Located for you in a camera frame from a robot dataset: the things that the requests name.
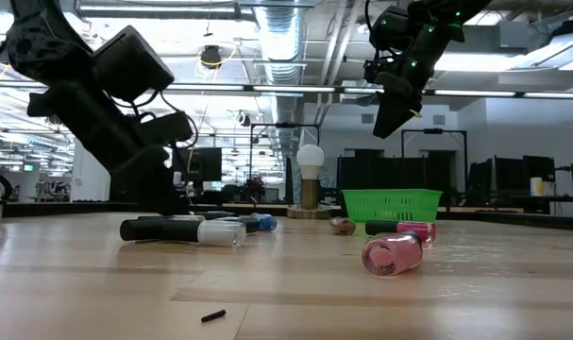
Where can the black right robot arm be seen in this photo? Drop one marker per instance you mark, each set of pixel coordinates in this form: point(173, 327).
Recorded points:
point(432, 42)

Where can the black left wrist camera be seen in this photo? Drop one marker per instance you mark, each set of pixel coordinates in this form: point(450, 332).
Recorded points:
point(168, 127)

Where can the silver ventilation duct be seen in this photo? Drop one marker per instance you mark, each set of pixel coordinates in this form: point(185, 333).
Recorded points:
point(280, 47)

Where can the white cylinder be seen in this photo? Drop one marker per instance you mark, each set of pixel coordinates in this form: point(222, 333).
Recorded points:
point(536, 186)

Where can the white bulb lamp brass base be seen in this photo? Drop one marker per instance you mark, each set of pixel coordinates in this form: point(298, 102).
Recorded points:
point(309, 160)

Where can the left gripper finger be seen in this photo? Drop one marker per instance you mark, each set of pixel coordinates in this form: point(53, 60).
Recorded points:
point(158, 200)

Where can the black overhead camera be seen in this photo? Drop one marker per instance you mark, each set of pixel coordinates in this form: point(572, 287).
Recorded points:
point(211, 56)

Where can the black background frame stand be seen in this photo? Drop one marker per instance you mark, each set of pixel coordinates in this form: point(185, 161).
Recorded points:
point(286, 125)
point(432, 130)

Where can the dark computer monitor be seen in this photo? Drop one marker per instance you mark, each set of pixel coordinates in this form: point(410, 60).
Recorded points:
point(206, 165)

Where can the light pink nail polish bottle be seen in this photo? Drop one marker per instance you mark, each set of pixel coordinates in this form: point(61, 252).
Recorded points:
point(392, 255)

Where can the white nail polish bottle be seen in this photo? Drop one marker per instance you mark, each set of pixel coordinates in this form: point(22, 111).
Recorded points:
point(220, 233)

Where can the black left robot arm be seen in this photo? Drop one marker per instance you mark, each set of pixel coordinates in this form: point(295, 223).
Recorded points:
point(55, 52)

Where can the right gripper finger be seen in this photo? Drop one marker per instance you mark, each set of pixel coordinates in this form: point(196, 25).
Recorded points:
point(394, 115)

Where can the grey nail polish bottle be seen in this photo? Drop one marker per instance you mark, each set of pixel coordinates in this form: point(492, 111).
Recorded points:
point(250, 225)

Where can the blue capped marker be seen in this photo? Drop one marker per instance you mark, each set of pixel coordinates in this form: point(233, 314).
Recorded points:
point(267, 223)

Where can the green plastic basket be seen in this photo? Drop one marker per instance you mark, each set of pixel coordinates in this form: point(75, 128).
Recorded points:
point(390, 205)

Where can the dark pink nail polish bottle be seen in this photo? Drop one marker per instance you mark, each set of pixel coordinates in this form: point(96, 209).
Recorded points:
point(409, 227)

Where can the taupe nail polish bottle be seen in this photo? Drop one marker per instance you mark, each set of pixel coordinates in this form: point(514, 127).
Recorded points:
point(343, 226)

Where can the black ceiling camera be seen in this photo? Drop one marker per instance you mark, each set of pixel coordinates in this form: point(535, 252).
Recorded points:
point(242, 118)

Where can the dark monitor row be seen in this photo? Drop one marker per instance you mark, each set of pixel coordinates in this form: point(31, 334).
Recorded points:
point(512, 175)

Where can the ceiling light strip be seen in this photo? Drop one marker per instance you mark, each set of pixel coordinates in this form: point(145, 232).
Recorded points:
point(555, 95)
point(267, 88)
point(475, 93)

